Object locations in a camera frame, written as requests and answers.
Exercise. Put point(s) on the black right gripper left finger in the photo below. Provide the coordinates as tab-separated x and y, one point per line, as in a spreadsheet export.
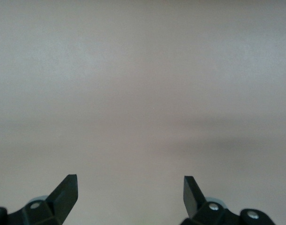
63	199

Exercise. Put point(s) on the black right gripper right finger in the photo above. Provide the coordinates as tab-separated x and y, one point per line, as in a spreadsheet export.
192	199

